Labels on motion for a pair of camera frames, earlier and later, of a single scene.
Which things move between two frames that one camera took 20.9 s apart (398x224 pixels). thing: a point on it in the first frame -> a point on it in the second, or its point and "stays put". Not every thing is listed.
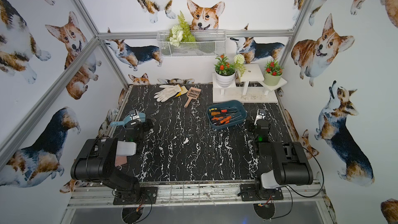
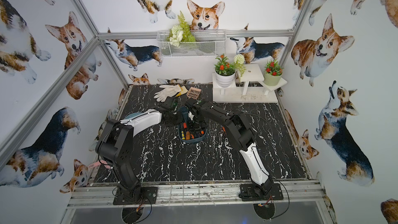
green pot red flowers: (273, 73) stays put
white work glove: (167, 92) stays put
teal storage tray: (223, 115) -> (188, 133)
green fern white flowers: (180, 32) stays put
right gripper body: (255, 122) -> (198, 124)
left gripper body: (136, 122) -> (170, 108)
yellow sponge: (183, 90) stays put
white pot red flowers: (224, 71) stays put
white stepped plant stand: (249, 87) stays put
